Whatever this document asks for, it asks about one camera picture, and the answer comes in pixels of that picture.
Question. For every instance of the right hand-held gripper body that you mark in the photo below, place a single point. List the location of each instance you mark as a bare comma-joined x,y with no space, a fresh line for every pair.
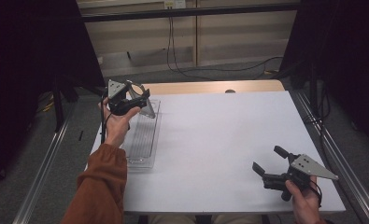
300,174

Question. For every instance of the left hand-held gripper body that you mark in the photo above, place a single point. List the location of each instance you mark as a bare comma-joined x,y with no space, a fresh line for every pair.
118,96

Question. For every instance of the clear plastic tray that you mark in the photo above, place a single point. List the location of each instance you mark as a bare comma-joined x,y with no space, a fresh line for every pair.
143,137

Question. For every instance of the person's left hand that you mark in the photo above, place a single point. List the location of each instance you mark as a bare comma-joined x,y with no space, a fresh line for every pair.
118,127

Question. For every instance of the person's right hand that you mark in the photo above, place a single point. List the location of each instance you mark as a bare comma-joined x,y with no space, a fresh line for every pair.
303,205

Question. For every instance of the white table cover sheet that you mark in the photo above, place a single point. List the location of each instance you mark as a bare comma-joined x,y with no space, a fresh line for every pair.
210,155

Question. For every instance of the small black floor object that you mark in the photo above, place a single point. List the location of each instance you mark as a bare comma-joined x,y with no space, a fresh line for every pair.
80,135

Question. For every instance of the wooden table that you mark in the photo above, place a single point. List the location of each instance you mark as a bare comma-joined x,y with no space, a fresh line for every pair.
204,87

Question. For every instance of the black stand leg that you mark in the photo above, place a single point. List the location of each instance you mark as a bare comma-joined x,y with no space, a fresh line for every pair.
58,105

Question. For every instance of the black horizontal bar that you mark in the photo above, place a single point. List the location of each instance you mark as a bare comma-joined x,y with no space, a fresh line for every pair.
188,12

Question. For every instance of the black curtain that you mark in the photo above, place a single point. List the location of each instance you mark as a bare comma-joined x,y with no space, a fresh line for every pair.
344,62
23,62

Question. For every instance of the metal floor rail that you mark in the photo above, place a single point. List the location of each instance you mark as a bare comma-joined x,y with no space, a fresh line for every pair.
344,155
42,174

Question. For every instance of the white wall socket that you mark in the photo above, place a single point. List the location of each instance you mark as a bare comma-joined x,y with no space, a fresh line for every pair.
174,3

